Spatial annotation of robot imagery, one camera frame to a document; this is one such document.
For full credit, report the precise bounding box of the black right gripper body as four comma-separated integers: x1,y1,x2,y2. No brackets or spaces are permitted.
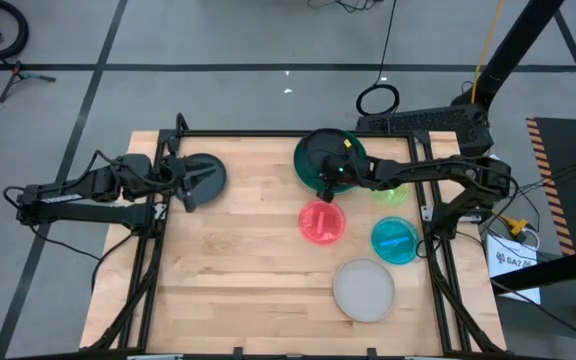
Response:
325,139,369,194

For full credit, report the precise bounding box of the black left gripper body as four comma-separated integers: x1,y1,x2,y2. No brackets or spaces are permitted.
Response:
160,154,197,201

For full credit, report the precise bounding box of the dark grey plastic plate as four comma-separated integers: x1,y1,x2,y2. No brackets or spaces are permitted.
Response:
175,152,228,207

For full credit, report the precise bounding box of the small neon green translucent plate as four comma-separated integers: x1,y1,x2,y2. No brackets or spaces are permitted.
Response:
371,182,411,208

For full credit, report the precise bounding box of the small red translucent plate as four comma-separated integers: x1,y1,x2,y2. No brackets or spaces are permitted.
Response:
297,199,348,247

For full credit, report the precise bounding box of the small teal translucent plate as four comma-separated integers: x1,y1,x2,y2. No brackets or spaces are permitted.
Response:
370,215,422,266

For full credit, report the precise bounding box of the pale grey plastic plate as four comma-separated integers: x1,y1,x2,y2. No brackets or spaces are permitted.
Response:
332,257,397,324

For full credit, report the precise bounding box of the yellow connector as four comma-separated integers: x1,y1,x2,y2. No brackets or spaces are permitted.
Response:
492,209,530,242

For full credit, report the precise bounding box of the black tripod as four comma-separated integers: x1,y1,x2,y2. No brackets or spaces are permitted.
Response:
0,59,57,104

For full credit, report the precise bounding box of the white cardboard box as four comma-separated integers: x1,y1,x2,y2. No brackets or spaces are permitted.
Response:
485,233,543,305

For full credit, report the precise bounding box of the black slanted pole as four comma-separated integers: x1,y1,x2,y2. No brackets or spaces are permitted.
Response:
450,0,569,114

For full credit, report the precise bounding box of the black metal beam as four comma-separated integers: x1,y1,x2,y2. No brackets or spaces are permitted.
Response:
490,243,576,295

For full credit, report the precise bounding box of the black hazard-striped platform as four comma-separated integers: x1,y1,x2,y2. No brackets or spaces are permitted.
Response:
525,116,576,360

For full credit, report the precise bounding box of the black metal table frame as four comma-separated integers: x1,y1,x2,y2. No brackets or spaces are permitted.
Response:
85,112,509,360

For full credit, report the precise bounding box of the black coiled cable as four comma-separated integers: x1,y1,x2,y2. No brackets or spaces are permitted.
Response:
355,0,401,117

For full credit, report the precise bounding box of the black floor cable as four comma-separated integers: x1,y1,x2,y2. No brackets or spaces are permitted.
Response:
30,224,139,296

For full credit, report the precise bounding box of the black cable bundle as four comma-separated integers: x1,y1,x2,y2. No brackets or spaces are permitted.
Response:
307,0,384,14

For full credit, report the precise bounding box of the yellow cable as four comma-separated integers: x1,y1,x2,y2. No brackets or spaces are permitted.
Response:
470,0,505,105

